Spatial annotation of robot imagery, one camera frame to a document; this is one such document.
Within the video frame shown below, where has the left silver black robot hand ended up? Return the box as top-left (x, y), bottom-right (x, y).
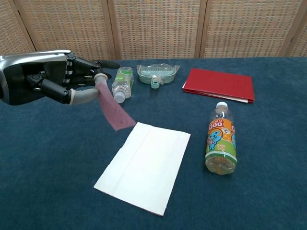
top-left (0, 49), bottom-right (120, 106)

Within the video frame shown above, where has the small red card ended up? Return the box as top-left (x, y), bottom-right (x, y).
top-left (95, 80), bottom-right (137, 131)

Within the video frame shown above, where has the clear water bottle green label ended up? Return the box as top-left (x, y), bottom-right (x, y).
top-left (111, 67), bottom-right (134, 104)

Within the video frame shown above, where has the dark teal tablecloth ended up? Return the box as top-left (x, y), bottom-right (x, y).
top-left (0, 56), bottom-right (307, 230)

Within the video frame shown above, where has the green comb in package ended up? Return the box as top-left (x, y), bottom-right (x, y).
top-left (136, 63), bottom-right (180, 91)

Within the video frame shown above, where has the woven rattan folding screen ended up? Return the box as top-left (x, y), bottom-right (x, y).
top-left (0, 0), bottom-right (307, 64)

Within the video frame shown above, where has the white paper sheet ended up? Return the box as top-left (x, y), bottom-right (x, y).
top-left (93, 122), bottom-right (191, 210)

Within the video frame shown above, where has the red folder with papers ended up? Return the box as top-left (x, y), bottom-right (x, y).
top-left (182, 68), bottom-right (256, 104)

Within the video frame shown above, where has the Qoo orange juice bottle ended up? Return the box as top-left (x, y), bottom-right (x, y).
top-left (204, 101), bottom-right (239, 176)

